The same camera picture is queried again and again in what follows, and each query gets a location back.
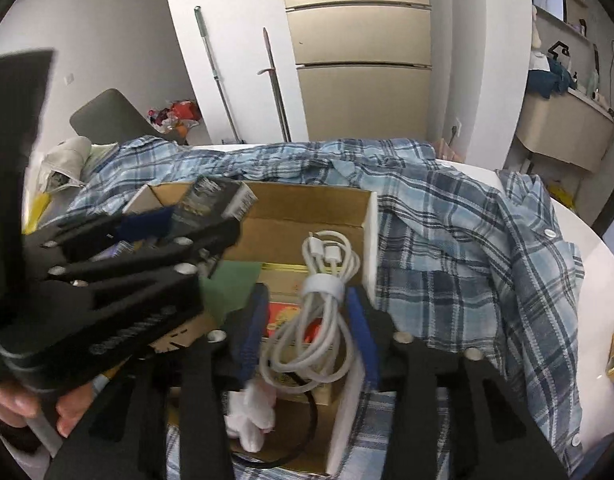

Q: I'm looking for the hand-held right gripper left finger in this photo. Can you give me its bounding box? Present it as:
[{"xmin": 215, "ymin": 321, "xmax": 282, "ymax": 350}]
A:
[{"xmin": 47, "ymin": 282, "xmax": 272, "ymax": 480}]

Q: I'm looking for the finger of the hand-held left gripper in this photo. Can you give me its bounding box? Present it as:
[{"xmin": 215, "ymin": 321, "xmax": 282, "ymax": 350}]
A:
[
  {"xmin": 24, "ymin": 207, "xmax": 175, "ymax": 262},
  {"xmin": 46, "ymin": 219, "xmax": 242, "ymax": 289}
]

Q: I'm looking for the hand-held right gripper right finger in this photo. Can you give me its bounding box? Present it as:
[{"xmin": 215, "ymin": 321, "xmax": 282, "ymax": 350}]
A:
[{"xmin": 346, "ymin": 286, "xmax": 570, "ymax": 480}]

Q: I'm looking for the green box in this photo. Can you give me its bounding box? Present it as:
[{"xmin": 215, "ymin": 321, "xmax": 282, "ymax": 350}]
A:
[{"xmin": 199, "ymin": 260, "xmax": 264, "ymax": 327}]

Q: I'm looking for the dark printed box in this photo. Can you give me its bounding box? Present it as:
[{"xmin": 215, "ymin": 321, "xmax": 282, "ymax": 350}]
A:
[{"xmin": 171, "ymin": 176, "xmax": 258, "ymax": 234}]

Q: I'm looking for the white cable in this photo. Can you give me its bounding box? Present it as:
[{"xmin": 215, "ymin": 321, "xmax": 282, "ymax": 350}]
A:
[{"xmin": 259, "ymin": 230, "xmax": 364, "ymax": 402}]

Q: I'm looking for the cardboard box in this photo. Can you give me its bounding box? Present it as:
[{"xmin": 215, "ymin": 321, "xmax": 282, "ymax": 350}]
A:
[{"xmin": 122, "ymin": 180, "xmax": 388, "ymax": 478}]

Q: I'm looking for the person's left hand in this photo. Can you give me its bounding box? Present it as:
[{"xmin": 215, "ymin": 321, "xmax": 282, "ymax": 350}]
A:
[{"xmin": 0, "ymin": 377, "xmax": 95, "ymax": 439}]

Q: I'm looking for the red yellow box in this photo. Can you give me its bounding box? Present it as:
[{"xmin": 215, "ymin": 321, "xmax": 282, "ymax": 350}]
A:
[{"xmin": 266, "ymin": 302, "xmax": 348, "ymax": 407}]

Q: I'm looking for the white crumpled tissue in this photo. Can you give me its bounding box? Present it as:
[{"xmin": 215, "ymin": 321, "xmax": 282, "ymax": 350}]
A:
[{"xmin": 224, "ymin": 377, "xmax": 278, "ymax": 454}]

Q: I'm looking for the yellow flat item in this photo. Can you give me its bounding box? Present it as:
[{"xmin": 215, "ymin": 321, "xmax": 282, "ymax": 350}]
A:
[{"xmin": 24, "ymin": 194, "xmax": 51, "ymax": 234}]

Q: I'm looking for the dark grey chair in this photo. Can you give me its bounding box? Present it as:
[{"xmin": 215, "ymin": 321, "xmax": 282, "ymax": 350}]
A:
[{"xmin": 69, "ymin": 89, "xmax": 160, "ymax": 144}]

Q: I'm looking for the red bag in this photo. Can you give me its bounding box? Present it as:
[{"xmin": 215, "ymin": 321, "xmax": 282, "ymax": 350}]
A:
[{"xmin": 149, "ymin": 100, "xmax": 202, "ymax": 134}]

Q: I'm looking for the blue plaid shirt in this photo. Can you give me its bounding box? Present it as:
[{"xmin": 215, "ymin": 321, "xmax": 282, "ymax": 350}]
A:
[{"xmin": 67, "ymin": 136, "xmax": 586, "ymax": 480}]

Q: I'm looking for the gold refrigerator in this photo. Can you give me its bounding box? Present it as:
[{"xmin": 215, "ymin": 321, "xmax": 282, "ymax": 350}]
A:
[{"xmin": 277, "ymin": 0, "xmax": 434, "ymax": 144}]

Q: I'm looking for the beige vanity cabinet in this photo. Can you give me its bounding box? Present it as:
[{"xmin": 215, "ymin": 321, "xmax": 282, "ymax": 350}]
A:
[{"xmin": 516, "ymin": 87, "xmax": 614, "ymax": 174}]

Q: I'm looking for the dark blue cloth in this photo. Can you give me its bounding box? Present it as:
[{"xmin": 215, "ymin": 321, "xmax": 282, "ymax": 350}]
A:
[{"xmin": 528, "ymin": 57, "xmax": 578, "ymax": 99}]

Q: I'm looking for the black cable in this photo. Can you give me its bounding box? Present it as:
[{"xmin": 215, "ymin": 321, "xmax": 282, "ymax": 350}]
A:
[{"xmin": 231, "ymin": 385, "xmax": 320, "ymax": 472}]

